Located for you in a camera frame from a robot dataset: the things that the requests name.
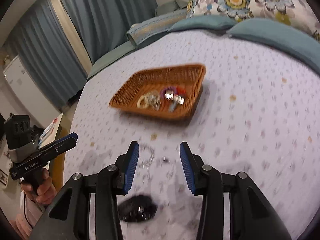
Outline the cream spiral hair tie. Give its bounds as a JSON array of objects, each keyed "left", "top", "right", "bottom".
[{"left": 136, "top": 93, "right": 161, "bottom": 110}]

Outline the person's left hand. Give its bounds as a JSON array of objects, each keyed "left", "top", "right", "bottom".
[{"left": 21, "top": 168, "right": 57, "bottom": 206}]

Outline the black wrist watch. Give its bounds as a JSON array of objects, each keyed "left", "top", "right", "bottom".
[{"left": 118, "top": 194, "right": 158, "bottom": 223}]

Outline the white cabinet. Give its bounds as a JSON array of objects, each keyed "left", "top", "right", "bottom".
[{"left": 3, "top": 56, "right": 60, "bottom": 128}]

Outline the floral lavender bed quilt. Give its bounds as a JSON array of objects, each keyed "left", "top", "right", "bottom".
[{"left": 63, "top": 30, "right": 319, "bottom": 239}]

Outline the silver metal hair clip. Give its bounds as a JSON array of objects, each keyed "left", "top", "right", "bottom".
[{"left": 165, "top": 90, "right": 184, "bottom": 105}]

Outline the brown wicker basket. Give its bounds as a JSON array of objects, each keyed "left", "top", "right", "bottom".
[{"left": 109, "top": 63, "right": 206, "bottom": 121}]

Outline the folded blue striped blanket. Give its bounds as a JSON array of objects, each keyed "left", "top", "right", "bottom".
[{"left": 126, "top": 9, "right": 187, "bottom": 47}]

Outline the blue-grey curtain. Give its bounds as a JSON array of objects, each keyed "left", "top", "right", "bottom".
[{"left": 5, "top": 0, "right": 157, "bottom": 109}]

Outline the teal pillow far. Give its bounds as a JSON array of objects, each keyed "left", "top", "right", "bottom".
[{"left": 168, "top": 15, "right": 237, "bottom": 32}]

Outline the teal pillow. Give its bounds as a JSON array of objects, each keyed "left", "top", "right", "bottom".
[
  {"left": 168, "top": 15, "right": 237, "bottom": 32},
  {"left": 227, "top": 18, "right": 319, "bottom": 74}
]

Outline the teal pillow near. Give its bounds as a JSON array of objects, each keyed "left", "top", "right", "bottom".
[{"left": 227, "top": 18, "right": 319, "bottom": 74}]

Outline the floral patterned cushion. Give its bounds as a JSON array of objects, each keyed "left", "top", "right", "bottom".
[{"left": 186, "top": 0, "right": 319, "bottom": 41}]

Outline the purple spiral hair tie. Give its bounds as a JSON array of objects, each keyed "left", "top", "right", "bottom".
[{"left": 159, "top": 87, "right": 179, "bottom": 100}]

